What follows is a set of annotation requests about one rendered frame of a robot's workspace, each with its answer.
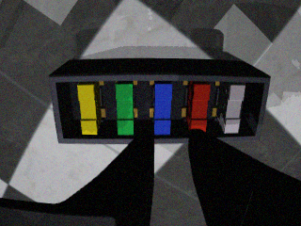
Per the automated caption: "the dark grey fuse block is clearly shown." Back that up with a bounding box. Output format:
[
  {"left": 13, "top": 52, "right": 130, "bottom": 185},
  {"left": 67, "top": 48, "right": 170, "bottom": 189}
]
[{"left": 49, "top": 57, "right": 271, "bottom": 144}]

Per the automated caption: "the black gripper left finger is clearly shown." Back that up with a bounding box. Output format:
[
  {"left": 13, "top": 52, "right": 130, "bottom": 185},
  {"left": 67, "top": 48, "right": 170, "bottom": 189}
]
[{"left": 0, "top": 129, "right": 154, "bottom": 226}]

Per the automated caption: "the green fuse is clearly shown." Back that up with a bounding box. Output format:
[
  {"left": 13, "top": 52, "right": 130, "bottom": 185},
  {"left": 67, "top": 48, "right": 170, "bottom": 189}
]
[{"left": 116, "top": 80, "right": 135, "bottom": 136}]

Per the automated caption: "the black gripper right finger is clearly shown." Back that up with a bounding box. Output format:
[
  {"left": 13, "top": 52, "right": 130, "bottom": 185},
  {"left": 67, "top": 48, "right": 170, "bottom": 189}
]
[{"left": 188, "top": 129, "right": 301, "bottom": 226}]

